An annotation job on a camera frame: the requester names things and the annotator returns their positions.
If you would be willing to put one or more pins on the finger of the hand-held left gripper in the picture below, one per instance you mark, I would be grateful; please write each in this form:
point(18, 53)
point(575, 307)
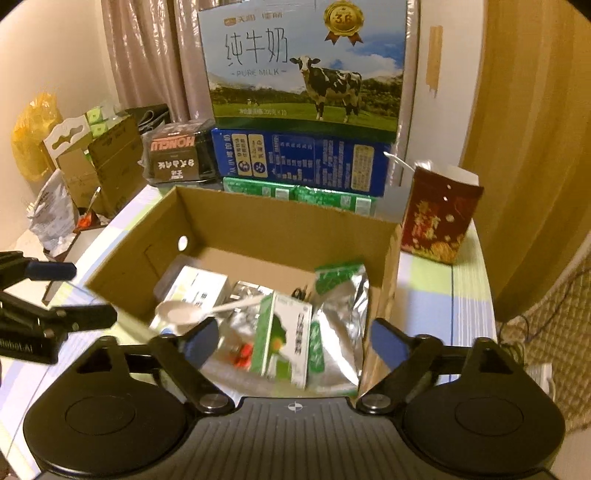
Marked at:
point(87, 316)
point(51, 271)

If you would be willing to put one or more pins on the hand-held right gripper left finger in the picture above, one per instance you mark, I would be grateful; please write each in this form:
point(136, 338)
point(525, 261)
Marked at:
point(203, 342)

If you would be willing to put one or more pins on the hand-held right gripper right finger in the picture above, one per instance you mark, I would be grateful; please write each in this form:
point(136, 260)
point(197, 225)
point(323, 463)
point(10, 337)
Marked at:
point(388, 345)

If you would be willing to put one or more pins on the white plastic spoon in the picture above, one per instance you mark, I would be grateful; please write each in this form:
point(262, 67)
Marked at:
point(180, 316)

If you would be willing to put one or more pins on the red candy packet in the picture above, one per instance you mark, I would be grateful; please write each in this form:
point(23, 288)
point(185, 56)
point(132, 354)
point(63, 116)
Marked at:
point(241, 356)

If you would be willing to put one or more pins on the silver foil pouch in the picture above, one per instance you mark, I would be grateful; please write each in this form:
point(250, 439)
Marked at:
point(337, 323)

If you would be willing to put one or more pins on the white and blue medicine box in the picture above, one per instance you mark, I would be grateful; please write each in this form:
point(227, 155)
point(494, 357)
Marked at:
point(194, 286)

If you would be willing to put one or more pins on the clear bag of clips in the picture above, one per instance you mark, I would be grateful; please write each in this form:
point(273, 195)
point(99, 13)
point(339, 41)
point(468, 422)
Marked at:
point(249, 290)

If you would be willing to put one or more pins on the green medicine box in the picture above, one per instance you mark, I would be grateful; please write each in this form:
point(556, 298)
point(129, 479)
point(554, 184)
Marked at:
point(281, 341)

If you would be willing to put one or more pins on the brown cardboard box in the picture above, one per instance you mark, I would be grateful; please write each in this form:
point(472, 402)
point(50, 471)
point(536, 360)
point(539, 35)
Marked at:
point(138, 249)

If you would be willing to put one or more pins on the checked cloth desktop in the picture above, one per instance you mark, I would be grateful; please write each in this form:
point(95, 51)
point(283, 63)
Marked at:
point(429, 286)

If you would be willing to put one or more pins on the white printed plastic bag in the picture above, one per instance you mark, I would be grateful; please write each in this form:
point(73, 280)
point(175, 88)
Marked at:
point(53, 207)

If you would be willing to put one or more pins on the pen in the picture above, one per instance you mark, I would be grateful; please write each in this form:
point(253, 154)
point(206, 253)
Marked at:
point(92, 201)

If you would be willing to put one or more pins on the small brown carton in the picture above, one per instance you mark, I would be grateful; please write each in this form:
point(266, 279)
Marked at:
point(76, 180)

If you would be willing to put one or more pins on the large brown carton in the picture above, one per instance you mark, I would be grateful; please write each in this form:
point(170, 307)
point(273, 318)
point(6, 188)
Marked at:
point(115, 161)

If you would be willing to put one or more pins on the red gift bag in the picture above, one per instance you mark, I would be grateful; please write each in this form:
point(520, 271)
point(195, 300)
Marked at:
point(434, 217)

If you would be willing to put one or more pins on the yellow plastic bag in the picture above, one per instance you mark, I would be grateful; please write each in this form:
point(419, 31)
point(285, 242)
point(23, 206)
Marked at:
point(34, 134)

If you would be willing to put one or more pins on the green carton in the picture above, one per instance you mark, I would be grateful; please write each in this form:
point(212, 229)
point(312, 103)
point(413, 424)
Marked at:
point(334, 201)
point(258, 189)

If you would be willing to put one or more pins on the green packets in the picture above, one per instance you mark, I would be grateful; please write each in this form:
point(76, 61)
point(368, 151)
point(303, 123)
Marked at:
point(99, 121)

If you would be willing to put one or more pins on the dark green and black box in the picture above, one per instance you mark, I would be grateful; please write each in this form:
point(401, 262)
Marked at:
point(180, 152)

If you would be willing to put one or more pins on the chair with quilted cover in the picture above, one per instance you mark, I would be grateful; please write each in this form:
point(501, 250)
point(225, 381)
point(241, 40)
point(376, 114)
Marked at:
point(563, 323)

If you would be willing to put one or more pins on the black paper bag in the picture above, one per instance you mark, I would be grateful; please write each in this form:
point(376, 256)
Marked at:
point(147, 120)

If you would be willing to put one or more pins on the blue carton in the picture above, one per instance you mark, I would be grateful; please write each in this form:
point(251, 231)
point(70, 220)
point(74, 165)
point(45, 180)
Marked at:
point(300, 157)

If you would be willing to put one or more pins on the beige curtain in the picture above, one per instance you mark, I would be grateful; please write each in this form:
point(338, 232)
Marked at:
point(147, 55)

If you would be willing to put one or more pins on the wooden door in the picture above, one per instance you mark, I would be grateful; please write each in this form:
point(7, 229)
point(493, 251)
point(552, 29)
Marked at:
point(531, 138)

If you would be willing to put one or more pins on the milk carton with cow print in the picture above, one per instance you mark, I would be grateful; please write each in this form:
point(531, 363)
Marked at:
point(277, 69)

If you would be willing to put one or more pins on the beige tape strip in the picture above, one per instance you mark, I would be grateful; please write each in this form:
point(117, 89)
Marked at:
point(435, 60)

